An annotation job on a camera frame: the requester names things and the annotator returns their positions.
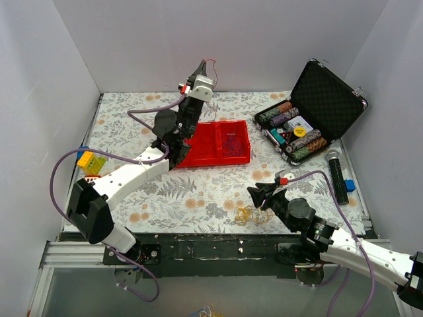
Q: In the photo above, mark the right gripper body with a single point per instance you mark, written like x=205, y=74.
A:
x=268, y=193

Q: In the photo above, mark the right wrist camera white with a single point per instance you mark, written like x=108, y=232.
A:
x=283, y=177

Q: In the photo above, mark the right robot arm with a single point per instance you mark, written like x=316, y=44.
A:
x=399, y=272

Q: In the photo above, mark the green toy brick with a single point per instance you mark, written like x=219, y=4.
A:
x=99, y=163

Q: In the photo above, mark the blue toy brick left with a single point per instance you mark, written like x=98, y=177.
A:
x=81, y=151

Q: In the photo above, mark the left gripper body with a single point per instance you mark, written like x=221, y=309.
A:
x=193, y=79

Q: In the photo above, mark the red plastic bin middle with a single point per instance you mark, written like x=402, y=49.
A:
x=205, y=148

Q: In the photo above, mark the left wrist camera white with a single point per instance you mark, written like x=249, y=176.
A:
x=184, y=87

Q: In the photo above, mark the blue toy block right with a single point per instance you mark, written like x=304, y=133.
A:
x=350, y=186

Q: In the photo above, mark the yellow toy brick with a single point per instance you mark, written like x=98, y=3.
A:
x=87, y=163

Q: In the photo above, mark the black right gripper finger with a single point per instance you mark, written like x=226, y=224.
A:
x=267, y=187
x=258, y=195

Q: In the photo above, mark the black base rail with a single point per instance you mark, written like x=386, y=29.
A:
x=213, y=255

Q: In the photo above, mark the red plastic bin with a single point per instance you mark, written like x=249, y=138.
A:
x=235, y=143
x=205, y=148

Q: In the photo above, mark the black microphone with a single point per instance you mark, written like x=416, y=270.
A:
x=338, y=182

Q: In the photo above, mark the red plastic bin right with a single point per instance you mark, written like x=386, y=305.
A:
x=235, y=143

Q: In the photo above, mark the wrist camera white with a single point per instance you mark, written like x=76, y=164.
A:
x=184, y=87
x=283, y=177

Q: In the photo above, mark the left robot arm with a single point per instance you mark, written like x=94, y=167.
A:
x=91, y=203

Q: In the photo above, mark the red white window brick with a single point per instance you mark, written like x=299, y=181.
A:
x=91, y=178

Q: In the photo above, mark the black poker chip case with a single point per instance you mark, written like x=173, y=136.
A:
x=325, y=102

